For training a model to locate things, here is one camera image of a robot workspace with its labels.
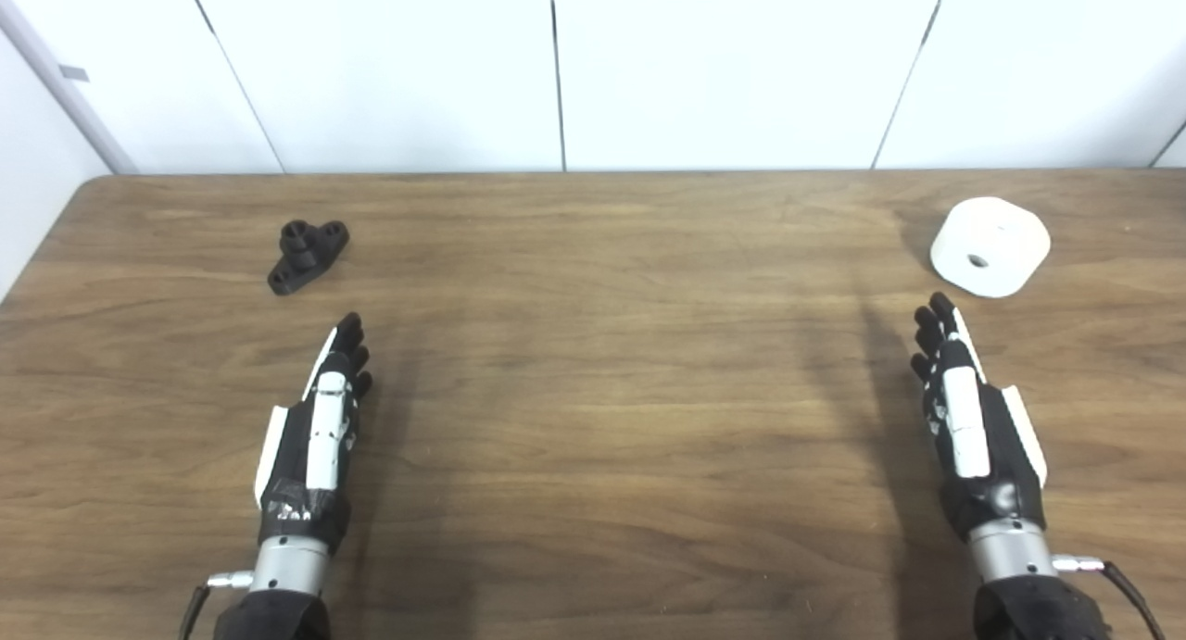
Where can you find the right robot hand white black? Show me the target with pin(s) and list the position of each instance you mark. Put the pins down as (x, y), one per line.
(965, 432)

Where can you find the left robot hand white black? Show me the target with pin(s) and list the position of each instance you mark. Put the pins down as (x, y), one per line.
(324, 436)

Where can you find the black flanged holder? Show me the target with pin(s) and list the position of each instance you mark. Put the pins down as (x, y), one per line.
(306, 254)

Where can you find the round white piece with hole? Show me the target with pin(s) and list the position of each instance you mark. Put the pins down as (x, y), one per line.
(996, 232)

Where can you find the grey wall corner strip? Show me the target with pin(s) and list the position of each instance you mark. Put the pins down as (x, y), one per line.
(63, 86)

